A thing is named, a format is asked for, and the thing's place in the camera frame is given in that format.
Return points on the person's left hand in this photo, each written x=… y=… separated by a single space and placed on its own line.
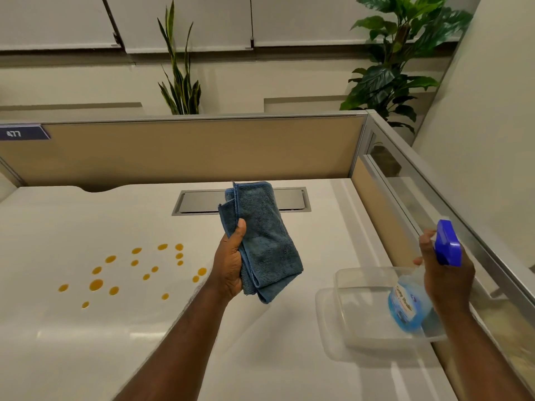
x=227 y=267

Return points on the person's right hand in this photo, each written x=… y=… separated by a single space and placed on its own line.
x=449 y=288

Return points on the spray bottle with blue trigger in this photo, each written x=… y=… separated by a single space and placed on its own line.
x=447 y=244

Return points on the blue microfiber cloth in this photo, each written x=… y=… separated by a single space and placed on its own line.
x=267 y=246

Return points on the person's right forearm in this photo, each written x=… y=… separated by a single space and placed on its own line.
x=480 y=363

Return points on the person's left forearm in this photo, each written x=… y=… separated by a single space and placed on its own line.
x=175 y=350

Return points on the clear plastic container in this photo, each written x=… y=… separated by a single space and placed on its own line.
x=363 y=313

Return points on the glass and beige side partition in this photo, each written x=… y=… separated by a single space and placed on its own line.
x=388 y=217

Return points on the white table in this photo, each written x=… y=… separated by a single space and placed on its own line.
x=125 y=338

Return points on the beige partition panel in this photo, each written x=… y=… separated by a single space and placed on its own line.
x=167 y=154

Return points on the group of yellow liquid drops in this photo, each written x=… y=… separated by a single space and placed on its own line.
x=96 y=284

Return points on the snake plant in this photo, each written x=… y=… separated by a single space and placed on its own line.
x=182 y=91

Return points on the broad-leaf green plant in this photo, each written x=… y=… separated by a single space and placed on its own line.
x=384 y=83

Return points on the dark blue number label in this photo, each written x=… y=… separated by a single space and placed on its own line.
x=21 y=133

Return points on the white roller blind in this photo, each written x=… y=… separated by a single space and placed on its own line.
x=142 y=20
x=50 y=20
x=301 y=18

